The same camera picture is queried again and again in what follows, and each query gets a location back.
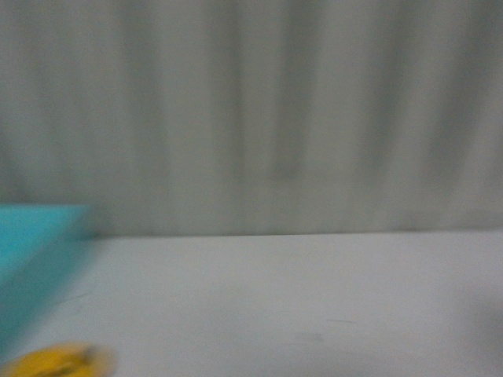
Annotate yellow beetle toy car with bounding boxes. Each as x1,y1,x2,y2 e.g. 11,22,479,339
1,342,117,377

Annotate grey pleated curtain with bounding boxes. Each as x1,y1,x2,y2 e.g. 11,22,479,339
1,1,502,236

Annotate turquoise plastic storage box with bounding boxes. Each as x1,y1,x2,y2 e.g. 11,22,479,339
1,204,94,358

